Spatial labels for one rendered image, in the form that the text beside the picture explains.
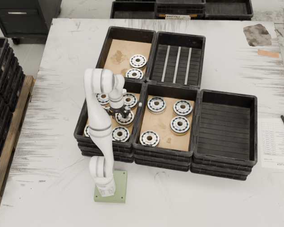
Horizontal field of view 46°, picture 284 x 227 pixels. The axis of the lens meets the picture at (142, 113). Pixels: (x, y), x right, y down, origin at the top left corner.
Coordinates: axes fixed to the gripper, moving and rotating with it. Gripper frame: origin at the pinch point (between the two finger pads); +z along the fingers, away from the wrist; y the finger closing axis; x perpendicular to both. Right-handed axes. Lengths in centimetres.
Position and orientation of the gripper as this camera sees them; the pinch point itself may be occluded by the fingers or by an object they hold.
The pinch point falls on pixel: (118, 117)
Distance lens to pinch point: 183.3
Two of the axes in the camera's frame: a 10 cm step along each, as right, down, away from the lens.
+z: 0.3, 5.4, 8.4
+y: 10.0, 0.3, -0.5
